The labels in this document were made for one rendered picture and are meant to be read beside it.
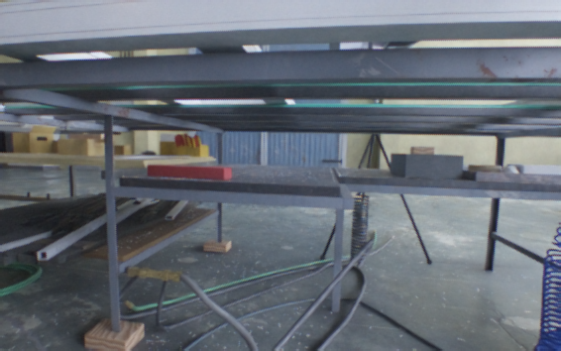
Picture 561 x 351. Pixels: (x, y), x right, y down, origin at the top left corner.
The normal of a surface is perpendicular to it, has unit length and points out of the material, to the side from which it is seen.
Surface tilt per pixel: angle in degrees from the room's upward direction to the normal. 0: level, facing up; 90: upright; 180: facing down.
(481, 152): 90
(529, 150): 90
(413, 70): 90
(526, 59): 90
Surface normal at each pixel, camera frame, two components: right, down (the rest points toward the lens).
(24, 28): -0.15, 0.08
